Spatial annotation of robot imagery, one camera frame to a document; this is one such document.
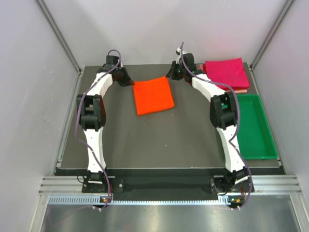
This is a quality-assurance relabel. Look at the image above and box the orange t shirt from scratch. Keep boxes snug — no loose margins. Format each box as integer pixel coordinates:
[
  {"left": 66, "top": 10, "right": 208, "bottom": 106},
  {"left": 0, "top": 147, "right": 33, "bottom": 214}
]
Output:
[{"left": 133, "top": 76, "right": 174, "bottom": 116}]

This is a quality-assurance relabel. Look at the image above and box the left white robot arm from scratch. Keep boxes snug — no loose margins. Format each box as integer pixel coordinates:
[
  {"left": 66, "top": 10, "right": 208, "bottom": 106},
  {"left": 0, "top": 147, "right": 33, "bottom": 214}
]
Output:
[{"left": 75, "top": 55, "right": 134, "bottom": 193}]

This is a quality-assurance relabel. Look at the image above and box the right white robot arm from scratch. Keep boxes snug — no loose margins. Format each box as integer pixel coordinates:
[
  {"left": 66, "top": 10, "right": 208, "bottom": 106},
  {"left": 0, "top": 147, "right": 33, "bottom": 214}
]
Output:
[{"left": 167, "top": 49, "right": 249, "bottom": 194}]

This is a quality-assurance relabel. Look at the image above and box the pink folded t shirt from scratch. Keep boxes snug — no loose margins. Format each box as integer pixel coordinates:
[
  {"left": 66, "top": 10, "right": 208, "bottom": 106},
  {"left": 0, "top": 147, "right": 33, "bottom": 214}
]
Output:
[{"left": 197, "top": 64, "right": 247, "bottom": 94}]

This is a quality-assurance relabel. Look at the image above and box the red folded t shirt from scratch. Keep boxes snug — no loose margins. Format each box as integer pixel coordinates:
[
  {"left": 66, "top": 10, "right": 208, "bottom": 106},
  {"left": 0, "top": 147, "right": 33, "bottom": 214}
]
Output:
[{"left": 202, "top": 63, "right": 207, "bottom": 73}]

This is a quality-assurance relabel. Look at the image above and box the magenta folded t shirt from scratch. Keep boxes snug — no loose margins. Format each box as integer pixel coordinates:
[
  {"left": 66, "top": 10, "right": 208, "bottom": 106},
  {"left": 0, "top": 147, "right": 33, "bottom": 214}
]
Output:
[{"left": 205, "top": 58, "right": 250, "bottom": 90}]

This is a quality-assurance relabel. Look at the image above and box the green plastic tray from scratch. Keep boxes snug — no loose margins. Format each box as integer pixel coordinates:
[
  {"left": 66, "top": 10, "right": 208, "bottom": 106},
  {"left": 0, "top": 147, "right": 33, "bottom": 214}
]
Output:
[{"left": 237, "top": 94, "right": 278, "bottom": 160}]

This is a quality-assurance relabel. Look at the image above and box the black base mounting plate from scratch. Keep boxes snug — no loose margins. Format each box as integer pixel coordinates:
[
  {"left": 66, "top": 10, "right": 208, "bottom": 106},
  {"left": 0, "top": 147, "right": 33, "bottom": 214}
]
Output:
[{"left": 82, "top": 166, "right": 254, "bottom": 200}]

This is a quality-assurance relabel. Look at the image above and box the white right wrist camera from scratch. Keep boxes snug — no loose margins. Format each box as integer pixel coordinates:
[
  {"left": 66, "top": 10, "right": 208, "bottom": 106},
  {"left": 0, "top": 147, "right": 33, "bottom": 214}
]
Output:
[{"left": 175, "top": 47, "right": 186, "bottom": 65}]

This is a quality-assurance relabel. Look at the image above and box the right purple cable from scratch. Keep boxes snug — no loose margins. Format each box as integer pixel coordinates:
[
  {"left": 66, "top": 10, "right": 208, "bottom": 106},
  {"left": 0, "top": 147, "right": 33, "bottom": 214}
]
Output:
[{"left": 180, "top": 42, "right": 253, "bottom": 209}]

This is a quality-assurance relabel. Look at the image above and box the purple cable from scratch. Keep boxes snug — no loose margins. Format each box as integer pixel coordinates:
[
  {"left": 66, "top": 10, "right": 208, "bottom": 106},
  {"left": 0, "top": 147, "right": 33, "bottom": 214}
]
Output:
[
  {"left": 74, "top": 49, "right": 123, "bottom": 210},
  {"left": 180, "top": 42, "right": 253, "bottom": 209}
]

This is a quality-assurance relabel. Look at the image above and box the left aluminium frame post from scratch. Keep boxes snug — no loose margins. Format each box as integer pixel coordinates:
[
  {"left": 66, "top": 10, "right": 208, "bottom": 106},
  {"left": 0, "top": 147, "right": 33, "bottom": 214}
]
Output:
[{"left": 35, "top": 0, "right": 82, "bottom": 73}]

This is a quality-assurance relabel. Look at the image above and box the aluminium frame post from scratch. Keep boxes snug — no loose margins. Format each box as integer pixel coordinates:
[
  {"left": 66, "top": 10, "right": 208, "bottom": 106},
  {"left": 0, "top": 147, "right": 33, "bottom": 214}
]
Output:
[
  {"left": 35, "top": 0, "right": 82, "bottom": 73},
  {"left": 250, "top": 0, "right": 296, "bottom": 72}
]

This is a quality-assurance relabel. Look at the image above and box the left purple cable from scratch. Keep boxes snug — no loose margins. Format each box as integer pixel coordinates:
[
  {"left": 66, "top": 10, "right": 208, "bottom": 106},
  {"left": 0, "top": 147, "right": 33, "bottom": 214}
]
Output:
[{"left": 74, "top": 49, "right": 123, "bottom": 210}]

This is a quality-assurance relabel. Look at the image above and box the right aluminium frame post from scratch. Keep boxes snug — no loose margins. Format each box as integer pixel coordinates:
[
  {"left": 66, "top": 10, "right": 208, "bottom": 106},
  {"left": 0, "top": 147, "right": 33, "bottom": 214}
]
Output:
[{"left": 250, "top": 0, "right": 296, "bottom": 72}]

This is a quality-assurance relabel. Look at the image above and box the grey slotted cable duct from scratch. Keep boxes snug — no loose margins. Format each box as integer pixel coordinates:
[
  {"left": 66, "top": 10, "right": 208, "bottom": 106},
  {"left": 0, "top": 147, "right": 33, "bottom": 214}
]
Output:
[{"left": 48, "top": 195, "right": 241, "bottom": 206}]

